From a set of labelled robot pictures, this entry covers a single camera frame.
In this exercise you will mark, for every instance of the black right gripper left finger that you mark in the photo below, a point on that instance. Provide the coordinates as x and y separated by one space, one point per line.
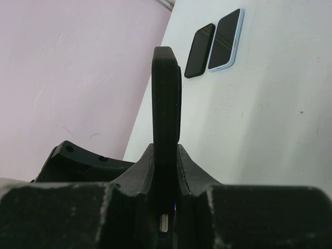
113 214

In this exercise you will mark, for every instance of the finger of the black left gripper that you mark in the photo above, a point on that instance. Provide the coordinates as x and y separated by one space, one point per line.
68 162

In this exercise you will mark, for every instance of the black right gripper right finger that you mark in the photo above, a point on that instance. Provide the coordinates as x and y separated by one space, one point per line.
214 215

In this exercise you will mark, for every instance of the black phone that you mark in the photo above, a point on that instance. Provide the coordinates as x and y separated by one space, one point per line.
166 93
199 51

